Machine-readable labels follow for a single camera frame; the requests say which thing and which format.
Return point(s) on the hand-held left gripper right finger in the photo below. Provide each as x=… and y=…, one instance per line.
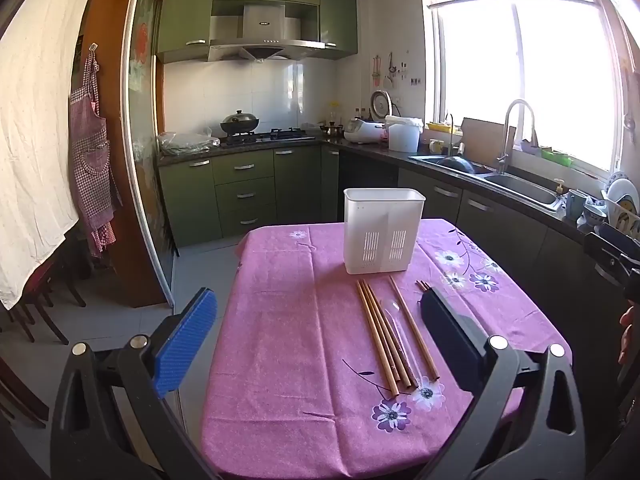
x=447, y=345

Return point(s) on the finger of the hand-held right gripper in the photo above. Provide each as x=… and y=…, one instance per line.
x=602, y=260
x=620, y=234

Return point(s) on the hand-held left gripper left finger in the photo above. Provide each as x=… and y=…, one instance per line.
x=187, y=345

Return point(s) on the white plastic utensil holder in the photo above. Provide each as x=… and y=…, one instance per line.
x=380, y=220

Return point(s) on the person's right hand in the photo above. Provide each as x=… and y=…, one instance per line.
x=631, y=335

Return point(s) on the patterned bowl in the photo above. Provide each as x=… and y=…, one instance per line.
x=595, y=215

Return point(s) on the white dishes in rack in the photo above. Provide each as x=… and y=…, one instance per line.
x=622, y=200

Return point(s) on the clear plastic utensil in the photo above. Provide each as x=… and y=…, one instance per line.
x=400, y=340

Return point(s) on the teal mug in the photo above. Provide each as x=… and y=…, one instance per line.
x=575, y=205

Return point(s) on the small soap bottle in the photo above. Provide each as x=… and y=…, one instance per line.
x=558, y=187

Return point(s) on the green container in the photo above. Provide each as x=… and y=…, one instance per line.
x=556, y=156

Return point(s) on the pink floral tablecloth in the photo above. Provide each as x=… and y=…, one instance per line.
x=290, y=335

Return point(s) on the steel double sink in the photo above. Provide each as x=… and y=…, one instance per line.
x=520, y=187

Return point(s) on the dark wooden chair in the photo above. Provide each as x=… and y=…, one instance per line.
x=45, y=305

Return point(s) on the tall steel faucet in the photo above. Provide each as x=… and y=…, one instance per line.
x=505, y=135

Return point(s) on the green base cabinets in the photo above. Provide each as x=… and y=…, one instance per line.
x=240, y=195

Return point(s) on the wooden cutting board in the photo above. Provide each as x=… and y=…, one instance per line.
x=482, y=135

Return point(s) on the dark bowl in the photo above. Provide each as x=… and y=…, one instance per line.
x=459, y=164

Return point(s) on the window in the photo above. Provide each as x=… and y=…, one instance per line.
x=550, y=75

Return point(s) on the thin black faucet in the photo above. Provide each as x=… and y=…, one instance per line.
x=451, y=132

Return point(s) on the white mug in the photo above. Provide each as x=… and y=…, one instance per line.
x=435, y=146

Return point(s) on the clear plastic bag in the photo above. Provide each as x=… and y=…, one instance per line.
x=187, y=142

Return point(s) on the dark stone countertop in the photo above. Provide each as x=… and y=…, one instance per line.
x=380, y=152

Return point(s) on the yellow tray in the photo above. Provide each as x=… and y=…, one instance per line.
x=442, y=127

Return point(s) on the checkered apron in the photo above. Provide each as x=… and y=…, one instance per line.
x=90, y=160

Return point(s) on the white bucket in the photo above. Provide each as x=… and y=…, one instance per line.
x=402, y=135

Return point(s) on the black gas stove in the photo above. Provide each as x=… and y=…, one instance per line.
x=272, y=135

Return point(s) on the black wok with lid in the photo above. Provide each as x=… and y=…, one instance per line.
x=240, y=121

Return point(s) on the white rice cooker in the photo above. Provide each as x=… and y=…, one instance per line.
x=362, y=131

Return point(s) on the glass sliding door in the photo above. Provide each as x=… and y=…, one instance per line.
x=145, y=110

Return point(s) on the small metal pot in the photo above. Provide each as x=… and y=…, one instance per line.
x=331, y=131

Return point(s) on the sauce bottles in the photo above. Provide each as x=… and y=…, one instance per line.
x=357, y=114

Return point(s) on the round grey lid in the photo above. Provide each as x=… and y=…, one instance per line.
x=381, y=105

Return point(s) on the white hanging cloth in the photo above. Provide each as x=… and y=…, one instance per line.
x=35, y=135

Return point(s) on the steel range hood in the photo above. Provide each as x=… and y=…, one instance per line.
x=265, y=35

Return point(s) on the hanging wall utensils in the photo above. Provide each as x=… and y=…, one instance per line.
x=390, y=70

